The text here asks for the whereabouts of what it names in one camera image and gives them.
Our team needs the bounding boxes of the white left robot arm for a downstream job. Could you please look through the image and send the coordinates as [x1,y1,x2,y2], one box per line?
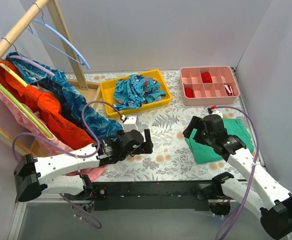
[13,129,153,202]

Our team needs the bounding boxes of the floral table mat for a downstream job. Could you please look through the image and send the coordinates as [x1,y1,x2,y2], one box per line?
[97,70,242,182]

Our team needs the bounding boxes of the dark blue leaf print garment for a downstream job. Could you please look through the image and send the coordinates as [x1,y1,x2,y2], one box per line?
[6,52,123,140]

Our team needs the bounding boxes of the red white striped sock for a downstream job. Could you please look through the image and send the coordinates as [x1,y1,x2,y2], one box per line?
[224,84,235,97]

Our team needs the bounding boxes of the green hanger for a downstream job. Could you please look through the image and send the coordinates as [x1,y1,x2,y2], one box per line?
[0,84,53,139]

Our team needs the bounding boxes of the yellow hanger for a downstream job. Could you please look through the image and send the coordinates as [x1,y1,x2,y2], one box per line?
[0,63,28,88]

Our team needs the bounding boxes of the red rolled sock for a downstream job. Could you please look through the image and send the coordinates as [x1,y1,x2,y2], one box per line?
[201,71,213,83]
[184,87,194,99]

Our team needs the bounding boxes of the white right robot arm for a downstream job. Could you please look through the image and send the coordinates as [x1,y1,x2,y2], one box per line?
[183,113,292,240]

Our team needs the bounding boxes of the light blue wire hanger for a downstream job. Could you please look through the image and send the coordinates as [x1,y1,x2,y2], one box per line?
[27,9,91,71]

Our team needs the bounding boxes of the orange garment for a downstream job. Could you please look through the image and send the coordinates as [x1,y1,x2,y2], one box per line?
[0,60,94,150]

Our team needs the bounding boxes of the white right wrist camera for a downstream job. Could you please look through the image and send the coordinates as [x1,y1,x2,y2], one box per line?
[207,105,223,118]

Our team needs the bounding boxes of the blue shark print shorts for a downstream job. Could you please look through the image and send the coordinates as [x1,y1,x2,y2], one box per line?
[114,74,166,111]

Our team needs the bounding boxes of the yellow plastic tray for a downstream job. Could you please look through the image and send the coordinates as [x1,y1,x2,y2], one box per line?
[100,69,172,115]

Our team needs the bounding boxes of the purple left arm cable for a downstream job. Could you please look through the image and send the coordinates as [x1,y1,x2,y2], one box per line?
[11,100,125,164]

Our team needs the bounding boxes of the wooden clothes rack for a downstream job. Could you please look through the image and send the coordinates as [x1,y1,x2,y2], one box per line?
[0,0,102,155]

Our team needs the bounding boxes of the pink patterned garment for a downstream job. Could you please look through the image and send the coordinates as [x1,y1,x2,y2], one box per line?
[0,83,107,182]

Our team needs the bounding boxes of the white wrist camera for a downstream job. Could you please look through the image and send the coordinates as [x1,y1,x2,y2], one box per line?
[123,115,138,132]
[207,105,223,118]

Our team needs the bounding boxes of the purple hanger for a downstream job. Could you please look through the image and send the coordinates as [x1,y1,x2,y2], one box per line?
[9,51,55,77]

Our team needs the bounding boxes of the green folded cloth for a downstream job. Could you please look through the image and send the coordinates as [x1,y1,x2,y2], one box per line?
[185,118,255,164]

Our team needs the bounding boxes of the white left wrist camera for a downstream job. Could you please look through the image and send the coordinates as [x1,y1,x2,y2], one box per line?
[123,115,138,132]

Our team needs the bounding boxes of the pink divided organizer box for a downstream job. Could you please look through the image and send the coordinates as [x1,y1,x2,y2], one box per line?
[180,66,240,106]

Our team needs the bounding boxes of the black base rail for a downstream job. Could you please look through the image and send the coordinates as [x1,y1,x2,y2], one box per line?
[60,178,246,216]

